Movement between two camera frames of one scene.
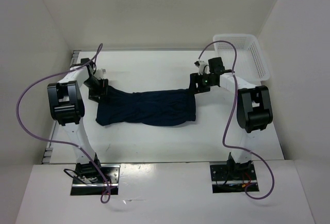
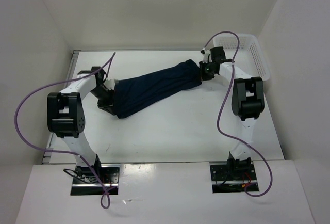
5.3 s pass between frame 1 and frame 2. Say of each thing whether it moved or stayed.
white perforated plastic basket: stayed
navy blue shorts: moved
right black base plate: stayed
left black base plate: stayed
